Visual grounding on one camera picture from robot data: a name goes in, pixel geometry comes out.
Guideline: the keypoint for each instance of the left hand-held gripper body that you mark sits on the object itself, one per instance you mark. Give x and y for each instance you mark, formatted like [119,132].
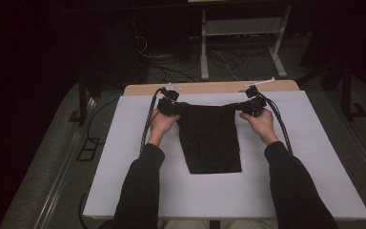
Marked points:
[168,106]

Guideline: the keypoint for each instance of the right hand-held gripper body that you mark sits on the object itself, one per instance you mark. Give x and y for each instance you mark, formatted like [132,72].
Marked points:
[254,103]

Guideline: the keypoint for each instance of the black pants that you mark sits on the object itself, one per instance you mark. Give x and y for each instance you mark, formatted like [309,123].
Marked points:
[209,140]

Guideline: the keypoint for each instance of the person's left hand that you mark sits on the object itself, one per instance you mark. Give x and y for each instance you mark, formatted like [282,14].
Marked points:
[162,125]

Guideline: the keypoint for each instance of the person's right hand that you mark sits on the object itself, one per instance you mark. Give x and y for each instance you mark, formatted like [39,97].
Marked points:
[262,125]

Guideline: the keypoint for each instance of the white metal stand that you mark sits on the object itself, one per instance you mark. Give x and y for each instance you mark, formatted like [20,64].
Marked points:
[204,47]

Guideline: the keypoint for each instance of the white table cover sheet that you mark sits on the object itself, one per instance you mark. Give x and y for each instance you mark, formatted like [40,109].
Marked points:
[133,178]

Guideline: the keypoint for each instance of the black stand with floor base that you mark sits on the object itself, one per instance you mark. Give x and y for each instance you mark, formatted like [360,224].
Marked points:
[82,95]
[346,92]

